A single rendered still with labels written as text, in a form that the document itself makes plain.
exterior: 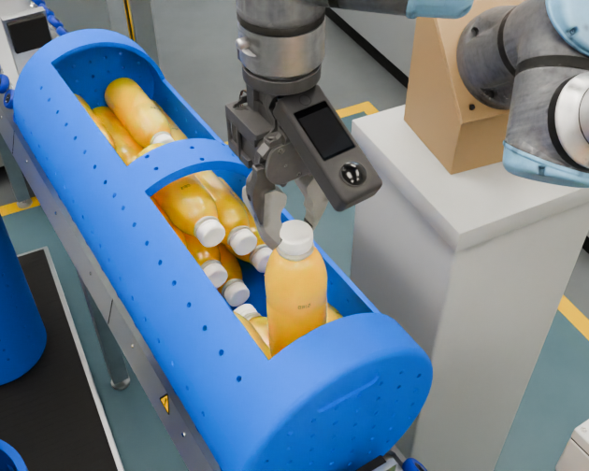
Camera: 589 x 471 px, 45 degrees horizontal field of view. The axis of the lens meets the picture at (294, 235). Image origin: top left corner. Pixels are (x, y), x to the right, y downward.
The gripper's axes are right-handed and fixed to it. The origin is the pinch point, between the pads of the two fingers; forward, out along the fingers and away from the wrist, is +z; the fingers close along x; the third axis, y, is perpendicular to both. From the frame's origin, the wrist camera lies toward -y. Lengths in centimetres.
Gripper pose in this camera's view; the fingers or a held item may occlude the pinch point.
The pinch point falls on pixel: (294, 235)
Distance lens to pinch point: 76.5
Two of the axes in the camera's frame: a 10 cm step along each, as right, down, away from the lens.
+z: 0.0, 7.2, 7.0
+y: -5.3, -5.9, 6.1
